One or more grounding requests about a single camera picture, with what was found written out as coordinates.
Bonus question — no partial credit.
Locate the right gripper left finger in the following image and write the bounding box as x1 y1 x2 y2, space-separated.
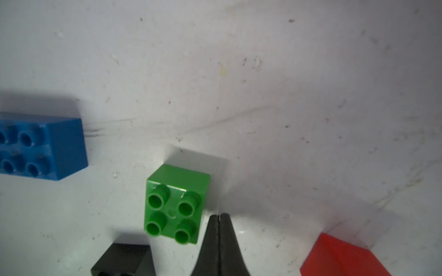
191 215 220 276

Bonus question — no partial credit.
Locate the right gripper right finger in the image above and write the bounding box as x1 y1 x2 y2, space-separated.
219 213 250 276

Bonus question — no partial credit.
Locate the green lego brick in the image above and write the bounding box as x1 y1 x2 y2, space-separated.
143 164 211 244

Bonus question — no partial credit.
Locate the red lego brick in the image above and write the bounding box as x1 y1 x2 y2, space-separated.
300 233 391 276

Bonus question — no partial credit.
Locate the black lego brick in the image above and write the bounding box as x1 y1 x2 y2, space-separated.
90 243 156 276

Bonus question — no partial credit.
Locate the dark blue lego brick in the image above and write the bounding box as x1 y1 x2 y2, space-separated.
1 112 88 181

